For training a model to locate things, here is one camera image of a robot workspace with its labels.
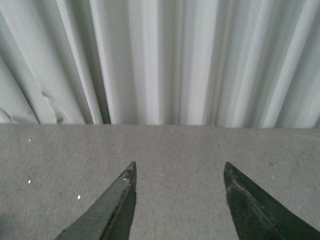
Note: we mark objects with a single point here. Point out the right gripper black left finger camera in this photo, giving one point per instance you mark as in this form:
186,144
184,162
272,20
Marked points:
110,217

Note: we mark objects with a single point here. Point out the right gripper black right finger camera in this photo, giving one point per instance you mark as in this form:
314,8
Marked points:
257,215

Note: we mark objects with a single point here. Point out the grey curtain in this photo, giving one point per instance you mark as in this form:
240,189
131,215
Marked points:
226,63

